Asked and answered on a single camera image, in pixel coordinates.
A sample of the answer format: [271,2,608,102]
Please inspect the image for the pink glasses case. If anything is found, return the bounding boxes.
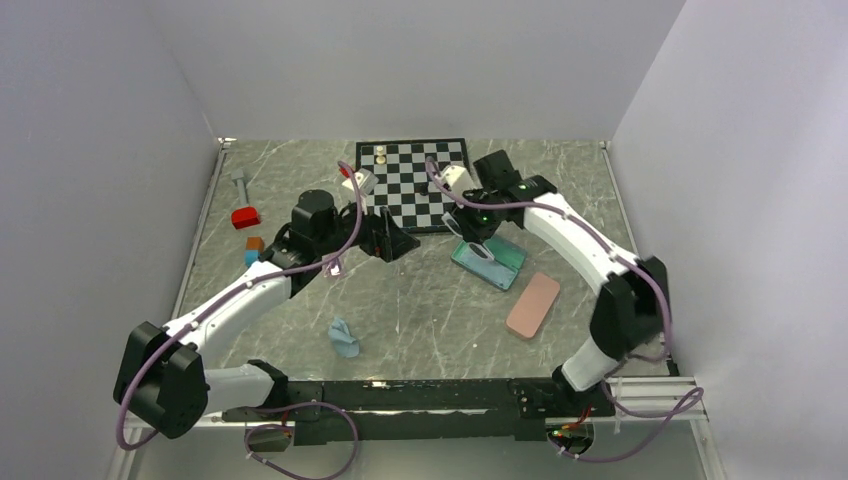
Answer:
[505,272,561,340]

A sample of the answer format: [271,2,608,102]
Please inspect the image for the large blue cleaning cloth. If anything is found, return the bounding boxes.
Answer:
[457,250,514,284]

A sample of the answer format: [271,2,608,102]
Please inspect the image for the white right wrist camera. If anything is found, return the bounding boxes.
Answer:
[440,164,477,196]

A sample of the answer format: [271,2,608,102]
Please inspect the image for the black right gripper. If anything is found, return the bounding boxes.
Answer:
[449,187,502,245]

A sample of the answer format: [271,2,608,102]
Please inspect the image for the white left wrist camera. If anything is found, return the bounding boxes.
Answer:
[341,169,379,198]

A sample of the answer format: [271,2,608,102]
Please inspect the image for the pink transparent sunglasses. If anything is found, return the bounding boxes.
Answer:
[323,256,346,279]

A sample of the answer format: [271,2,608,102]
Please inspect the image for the grey glasses case green lining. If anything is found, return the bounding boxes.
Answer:
[451,235,527,291]

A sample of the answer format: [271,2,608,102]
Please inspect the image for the black and white chessboard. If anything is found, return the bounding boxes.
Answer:
[355,137,469,234]

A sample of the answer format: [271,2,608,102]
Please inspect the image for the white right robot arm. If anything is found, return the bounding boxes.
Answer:
[436,150,671,416]

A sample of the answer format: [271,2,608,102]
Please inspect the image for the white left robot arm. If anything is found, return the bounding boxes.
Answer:
[113,190,420,439]

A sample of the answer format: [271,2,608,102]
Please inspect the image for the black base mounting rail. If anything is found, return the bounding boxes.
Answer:
[222,377,614,446]

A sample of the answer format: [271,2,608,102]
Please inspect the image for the grey toy hammer red head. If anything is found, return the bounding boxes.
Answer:
[230,169,261,230]

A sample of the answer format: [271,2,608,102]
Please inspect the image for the aluminium frame rail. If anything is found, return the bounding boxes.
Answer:
[606,376,708,421]

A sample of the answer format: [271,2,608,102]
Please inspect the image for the small blue cleaning cloth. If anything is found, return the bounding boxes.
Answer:
[328,317,360,358]

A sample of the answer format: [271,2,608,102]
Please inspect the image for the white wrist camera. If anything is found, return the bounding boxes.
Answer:
[341,169,379,198]
[440,164,477,196]

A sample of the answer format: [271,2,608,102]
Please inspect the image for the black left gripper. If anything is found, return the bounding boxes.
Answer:
[315,193,419,262]

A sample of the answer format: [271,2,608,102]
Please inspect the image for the orange and blue toy block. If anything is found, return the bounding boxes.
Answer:
[244,236,265,267]

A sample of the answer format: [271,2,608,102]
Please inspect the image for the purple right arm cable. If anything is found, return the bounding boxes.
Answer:
[423,156,707,464]

